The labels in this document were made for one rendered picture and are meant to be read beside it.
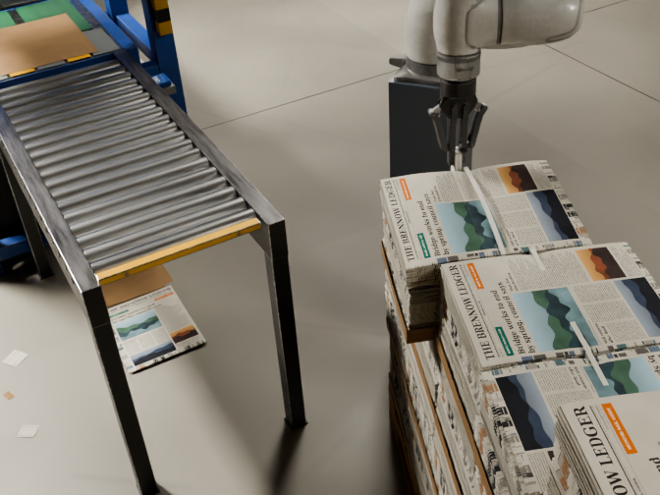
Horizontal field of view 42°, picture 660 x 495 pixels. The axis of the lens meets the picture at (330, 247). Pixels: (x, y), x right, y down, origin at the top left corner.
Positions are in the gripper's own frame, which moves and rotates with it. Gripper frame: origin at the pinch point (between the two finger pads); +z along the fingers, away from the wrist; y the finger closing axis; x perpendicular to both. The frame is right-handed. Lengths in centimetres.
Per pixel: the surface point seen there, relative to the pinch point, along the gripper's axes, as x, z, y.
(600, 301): -48.1, 6.4, 11.5
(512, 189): -11.8, 1.7, 8.5
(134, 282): 127, 98, -89
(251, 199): 43, 25, -44
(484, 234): -24.0, 4.1, -1.8
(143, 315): 104, 99, -86
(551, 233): -26.8, 4.4, 11.1
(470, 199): -12.8, 2.2, -0.9
